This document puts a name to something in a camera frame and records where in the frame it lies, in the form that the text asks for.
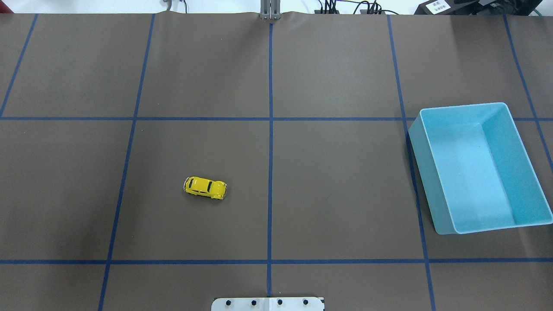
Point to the yellow beetle toy car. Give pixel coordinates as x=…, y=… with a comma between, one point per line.
x=205, y=187

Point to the brown paper table mat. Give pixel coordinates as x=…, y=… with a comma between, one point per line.
x=104, y=116

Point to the light blue plastic bin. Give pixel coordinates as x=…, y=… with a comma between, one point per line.
x=476, y=172

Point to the black labelled device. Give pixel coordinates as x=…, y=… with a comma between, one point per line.
x=442, y=7

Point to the grey aluminium frame post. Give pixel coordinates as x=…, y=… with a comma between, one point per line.
x=270, y=9

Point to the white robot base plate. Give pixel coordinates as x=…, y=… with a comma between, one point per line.
x=269, y=304

